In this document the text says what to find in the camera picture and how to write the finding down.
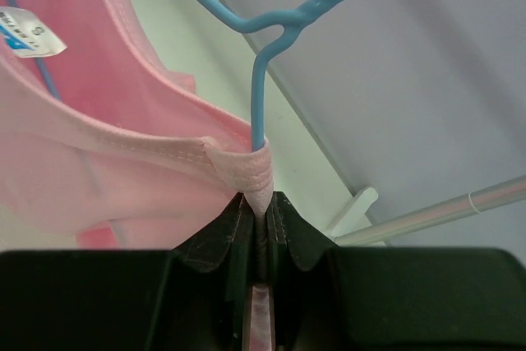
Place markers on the white metal clothes rack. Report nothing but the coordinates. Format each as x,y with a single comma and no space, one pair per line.
460,207

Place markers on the pink t shirt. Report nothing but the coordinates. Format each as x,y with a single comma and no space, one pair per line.
101,142

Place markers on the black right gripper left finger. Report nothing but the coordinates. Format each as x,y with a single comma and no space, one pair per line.
210,280

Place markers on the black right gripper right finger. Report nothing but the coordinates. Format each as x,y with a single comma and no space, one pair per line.
305,317

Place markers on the blue wire hanger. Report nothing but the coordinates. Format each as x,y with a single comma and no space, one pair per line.
293,22

